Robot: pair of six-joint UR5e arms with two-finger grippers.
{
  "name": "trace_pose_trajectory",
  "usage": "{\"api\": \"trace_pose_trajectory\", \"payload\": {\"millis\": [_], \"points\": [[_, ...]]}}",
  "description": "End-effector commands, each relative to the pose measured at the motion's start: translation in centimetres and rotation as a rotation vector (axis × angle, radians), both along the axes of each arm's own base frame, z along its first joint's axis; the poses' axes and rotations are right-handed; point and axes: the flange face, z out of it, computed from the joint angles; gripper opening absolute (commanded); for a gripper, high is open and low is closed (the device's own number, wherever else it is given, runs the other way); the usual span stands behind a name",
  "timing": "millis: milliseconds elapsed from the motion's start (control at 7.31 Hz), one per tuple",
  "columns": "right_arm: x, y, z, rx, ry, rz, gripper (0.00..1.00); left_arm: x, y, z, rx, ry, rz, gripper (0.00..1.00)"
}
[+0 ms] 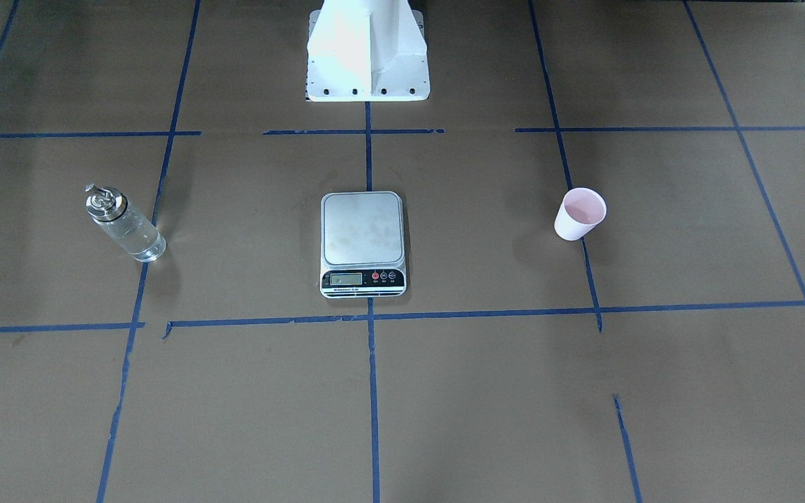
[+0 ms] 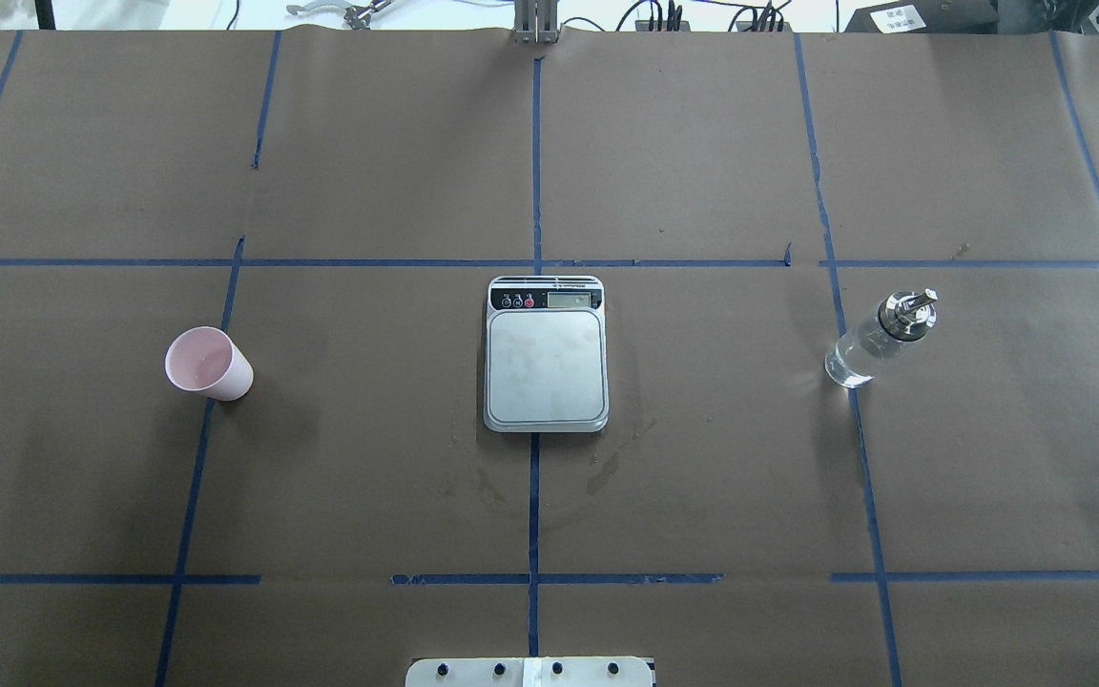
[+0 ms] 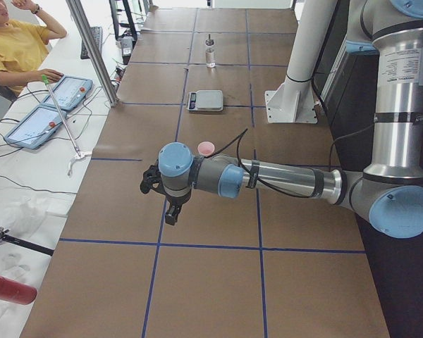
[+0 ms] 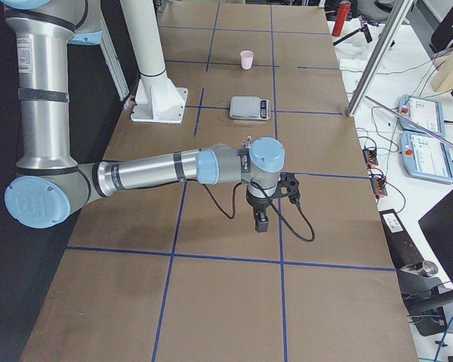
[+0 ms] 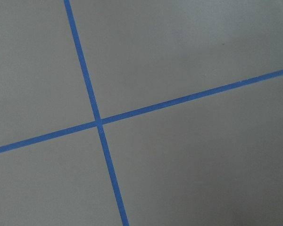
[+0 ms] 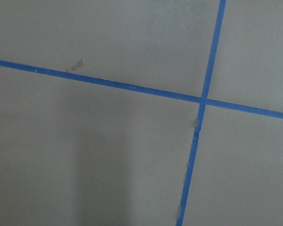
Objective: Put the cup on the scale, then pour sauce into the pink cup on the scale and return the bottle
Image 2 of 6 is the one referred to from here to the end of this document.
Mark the pink plastic cup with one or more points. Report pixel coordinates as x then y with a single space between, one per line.
205 361

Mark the silver digital kitchen scale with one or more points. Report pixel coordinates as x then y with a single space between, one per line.
545 355

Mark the aluminium frame post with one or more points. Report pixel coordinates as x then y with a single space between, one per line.
536 22

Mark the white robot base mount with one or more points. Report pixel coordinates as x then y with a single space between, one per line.
532 671

